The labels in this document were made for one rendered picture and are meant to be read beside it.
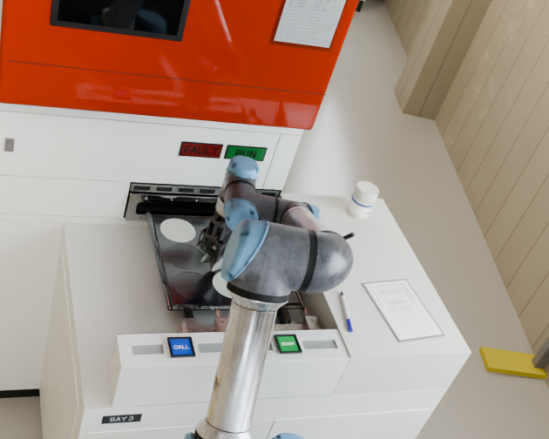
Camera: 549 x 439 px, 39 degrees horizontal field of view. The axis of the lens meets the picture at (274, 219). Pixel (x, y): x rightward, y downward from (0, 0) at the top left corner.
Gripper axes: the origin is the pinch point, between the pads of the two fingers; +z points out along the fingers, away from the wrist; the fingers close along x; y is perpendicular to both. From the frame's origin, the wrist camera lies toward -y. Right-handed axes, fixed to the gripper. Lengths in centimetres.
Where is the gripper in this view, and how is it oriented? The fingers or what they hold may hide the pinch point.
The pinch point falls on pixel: (216, 266)
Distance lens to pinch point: 204.1
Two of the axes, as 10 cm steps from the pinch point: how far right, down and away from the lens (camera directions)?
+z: -2.7, 7.6, 5.9
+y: -5.9, 3.6, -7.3
